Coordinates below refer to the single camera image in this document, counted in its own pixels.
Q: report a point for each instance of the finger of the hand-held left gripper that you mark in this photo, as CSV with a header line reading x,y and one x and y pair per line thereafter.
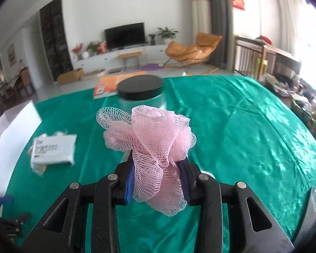
x,y
8,229
5,200

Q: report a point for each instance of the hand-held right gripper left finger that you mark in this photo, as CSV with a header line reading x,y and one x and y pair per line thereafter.
x,y
129,187

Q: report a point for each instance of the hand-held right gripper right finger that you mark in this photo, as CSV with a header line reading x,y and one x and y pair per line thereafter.
x,y
185,187

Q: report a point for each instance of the pink mesh bath sponge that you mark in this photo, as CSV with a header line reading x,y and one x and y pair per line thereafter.
x,y
152,137

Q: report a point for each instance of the white plastic packet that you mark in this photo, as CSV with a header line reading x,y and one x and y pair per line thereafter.
x,y
39,170

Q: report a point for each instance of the white box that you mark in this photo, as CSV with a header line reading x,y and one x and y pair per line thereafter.
x,y
5,142

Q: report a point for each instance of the green tablecloth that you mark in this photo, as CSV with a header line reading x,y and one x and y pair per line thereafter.
x,y
239,137

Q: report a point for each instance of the clear jar with black lid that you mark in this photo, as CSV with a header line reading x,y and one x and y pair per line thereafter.
x,y
139,85

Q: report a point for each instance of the orange book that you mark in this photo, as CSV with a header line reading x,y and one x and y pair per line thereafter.
x,y
108,85

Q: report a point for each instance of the purple floor mat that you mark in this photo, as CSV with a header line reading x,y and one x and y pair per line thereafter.
x,y
151,67

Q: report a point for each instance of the cardboard box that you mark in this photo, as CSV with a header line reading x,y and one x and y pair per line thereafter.
x,y
69,77

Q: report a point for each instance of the white flat device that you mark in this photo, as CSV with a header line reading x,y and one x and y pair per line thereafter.
x,y
314,203

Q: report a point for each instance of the white television cabinet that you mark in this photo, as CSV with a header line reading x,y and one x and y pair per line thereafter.
x,y
100,59

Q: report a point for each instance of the small wooden stool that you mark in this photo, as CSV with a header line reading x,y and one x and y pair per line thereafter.
x,y
129,55

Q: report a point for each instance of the orange lounge chair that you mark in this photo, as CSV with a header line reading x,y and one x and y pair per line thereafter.
x,y
189,51

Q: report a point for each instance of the white round vase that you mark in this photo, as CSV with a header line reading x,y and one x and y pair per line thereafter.
x,y
85,54

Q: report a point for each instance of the red box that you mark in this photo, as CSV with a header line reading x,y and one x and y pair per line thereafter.
x,y
102,48

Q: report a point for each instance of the pile of clutter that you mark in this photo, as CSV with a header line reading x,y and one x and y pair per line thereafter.
x,y
300,100

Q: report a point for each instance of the green red potted plant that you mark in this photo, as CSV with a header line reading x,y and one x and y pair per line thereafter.
x,y
93,47

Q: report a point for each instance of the red flower plant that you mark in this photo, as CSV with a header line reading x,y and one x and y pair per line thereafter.
x,y
77,50

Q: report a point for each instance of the small potted plant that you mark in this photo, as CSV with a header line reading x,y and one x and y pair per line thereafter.
x,y
152,38

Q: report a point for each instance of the black television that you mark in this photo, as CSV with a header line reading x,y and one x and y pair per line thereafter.
x,y
125,35

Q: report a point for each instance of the dark wooden bench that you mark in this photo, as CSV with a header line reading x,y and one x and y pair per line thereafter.
x,y
268,58

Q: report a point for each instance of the dark bookshelf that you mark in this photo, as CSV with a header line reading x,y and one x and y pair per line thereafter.
x,y
56,39

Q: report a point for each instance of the grey curtain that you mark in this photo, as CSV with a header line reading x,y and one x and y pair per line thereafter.
x,y
218,23

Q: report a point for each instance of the white standing air conditioner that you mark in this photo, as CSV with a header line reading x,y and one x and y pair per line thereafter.
x,y
201,10

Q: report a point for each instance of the white curtain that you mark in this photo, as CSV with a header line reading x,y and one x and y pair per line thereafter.
x,y
289,18

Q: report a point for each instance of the wall picture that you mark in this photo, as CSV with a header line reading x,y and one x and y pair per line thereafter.
x,y
11,54

